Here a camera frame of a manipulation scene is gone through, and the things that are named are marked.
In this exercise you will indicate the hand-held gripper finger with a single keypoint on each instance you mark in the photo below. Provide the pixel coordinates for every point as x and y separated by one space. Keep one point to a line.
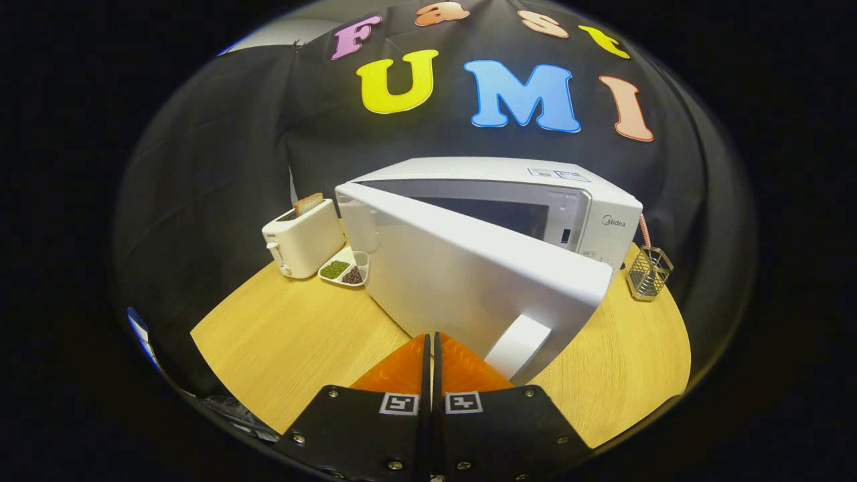
436 375
424 375

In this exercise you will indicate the white microwave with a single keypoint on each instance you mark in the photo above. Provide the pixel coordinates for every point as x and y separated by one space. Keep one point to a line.
469 268

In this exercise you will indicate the white divided dish with beans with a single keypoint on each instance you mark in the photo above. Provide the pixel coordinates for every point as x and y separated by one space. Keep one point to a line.
343 271

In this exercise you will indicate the white toaster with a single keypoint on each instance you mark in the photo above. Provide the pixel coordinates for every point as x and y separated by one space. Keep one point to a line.
304 244

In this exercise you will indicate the toast slice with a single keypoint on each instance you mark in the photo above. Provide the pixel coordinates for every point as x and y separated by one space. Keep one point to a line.
308 203

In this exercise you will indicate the pink striped straw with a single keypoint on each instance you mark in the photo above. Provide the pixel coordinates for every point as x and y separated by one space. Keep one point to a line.
645 231

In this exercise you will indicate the laptop screen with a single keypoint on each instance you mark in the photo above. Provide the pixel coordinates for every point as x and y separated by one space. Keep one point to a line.
142 335

